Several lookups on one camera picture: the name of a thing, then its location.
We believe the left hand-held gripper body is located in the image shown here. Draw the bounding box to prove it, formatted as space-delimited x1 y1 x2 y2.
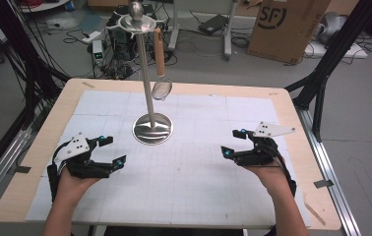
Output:
53 132 116 180

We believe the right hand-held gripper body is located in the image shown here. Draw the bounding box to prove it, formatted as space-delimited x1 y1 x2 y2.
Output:
232 121 296 169

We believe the metal utensil stand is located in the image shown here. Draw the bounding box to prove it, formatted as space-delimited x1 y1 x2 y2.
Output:
106 1 175 146

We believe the person's right hand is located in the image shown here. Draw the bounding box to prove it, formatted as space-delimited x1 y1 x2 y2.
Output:
242 158 294 202

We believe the person's left hand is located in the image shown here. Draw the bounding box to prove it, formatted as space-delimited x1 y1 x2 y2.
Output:
56 164 102 205

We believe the white grid mat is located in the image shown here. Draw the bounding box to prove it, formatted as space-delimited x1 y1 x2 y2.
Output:
25 89 311 228

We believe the grey box with green light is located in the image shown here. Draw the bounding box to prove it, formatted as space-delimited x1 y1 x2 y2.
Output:
92 39 105 66

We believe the white power strip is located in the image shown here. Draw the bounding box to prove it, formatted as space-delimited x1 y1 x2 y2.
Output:
81 30 102 44

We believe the flat black device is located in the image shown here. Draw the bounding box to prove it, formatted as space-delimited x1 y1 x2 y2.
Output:
198 14 229 35

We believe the brown cardboard box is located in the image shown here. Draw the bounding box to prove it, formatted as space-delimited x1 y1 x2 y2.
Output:
246 0 332 65

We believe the white flat board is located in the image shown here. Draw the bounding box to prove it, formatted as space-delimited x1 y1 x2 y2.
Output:
303 40 369 61

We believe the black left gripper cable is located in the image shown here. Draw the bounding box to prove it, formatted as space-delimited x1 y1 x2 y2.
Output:
46 141 74 204

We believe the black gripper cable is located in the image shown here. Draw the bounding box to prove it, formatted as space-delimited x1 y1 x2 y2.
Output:
46 141 74 204
272 148 298 199

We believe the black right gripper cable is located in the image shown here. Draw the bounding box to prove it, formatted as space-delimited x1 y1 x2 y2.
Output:
272 148 298 199

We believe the aluminium rail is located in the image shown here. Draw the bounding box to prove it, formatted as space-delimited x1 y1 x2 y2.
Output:
0 126 34 215
295 106 362 236

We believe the white metal frame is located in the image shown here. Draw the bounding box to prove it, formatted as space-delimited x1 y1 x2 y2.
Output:
168 0 241 61

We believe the black frame with cable bundle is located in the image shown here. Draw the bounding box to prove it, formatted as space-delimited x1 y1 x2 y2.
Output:
0 0 72 190

